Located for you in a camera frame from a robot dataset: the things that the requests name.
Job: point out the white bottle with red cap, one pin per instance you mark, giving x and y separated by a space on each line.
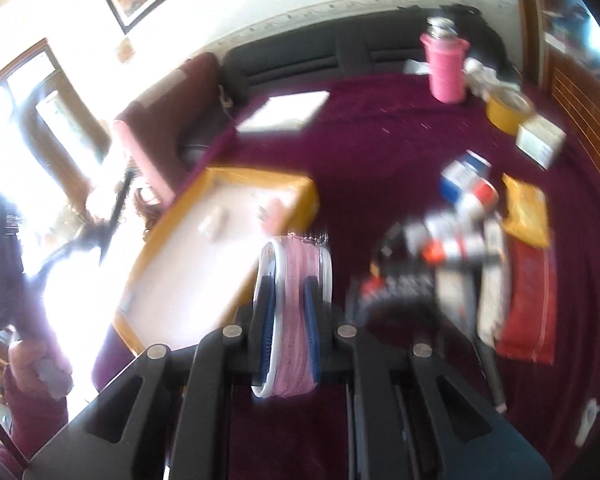
484 194

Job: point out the wooden door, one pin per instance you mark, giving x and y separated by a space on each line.
35 85

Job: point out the white medicine box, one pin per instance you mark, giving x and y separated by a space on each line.
540 141

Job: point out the black leather sofa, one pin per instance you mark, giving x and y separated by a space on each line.
305 55

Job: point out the pink knit-sleeved thermos bottle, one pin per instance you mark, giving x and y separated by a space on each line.
447 67

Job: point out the maroon armchair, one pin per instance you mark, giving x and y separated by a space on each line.
180 110

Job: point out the person's left forearm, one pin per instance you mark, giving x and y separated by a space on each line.
30 425

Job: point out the small wall plaque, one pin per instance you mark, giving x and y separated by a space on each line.
125 50

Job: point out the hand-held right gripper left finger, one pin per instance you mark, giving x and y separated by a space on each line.
265 315

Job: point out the blue and white box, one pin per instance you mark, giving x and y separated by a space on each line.
467 172

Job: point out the wooden cabinet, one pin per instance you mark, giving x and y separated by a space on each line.
580 100

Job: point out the black printed packet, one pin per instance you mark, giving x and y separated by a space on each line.
395 285

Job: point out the person's left hand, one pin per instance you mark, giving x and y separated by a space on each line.
32 360

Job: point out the white bottle with orange cap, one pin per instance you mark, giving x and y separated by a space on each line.
445 250

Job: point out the black bag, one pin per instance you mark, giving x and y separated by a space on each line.
460 15

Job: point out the long white tube box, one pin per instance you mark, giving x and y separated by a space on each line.
491 285

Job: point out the white paper stack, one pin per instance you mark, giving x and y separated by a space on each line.
285 110

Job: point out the yellow-edged cardboard tray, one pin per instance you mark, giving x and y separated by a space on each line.
190 270

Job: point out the yellow tape roll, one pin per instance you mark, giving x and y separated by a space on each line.
510 112

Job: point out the long black marker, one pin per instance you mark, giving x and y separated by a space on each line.
491 370

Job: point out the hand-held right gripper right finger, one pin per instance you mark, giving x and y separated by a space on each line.
312 325

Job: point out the clear pink cosmetic pouch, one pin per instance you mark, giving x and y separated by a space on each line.
290 280

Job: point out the yellow snack packet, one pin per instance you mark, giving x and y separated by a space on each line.
527 210

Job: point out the red packet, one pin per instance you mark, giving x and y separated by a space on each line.
527 305

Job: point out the white charger plug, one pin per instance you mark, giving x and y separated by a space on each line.
587 420

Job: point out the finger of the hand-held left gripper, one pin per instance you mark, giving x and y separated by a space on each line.
115 205

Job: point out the white tissue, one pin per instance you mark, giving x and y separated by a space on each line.
415 67

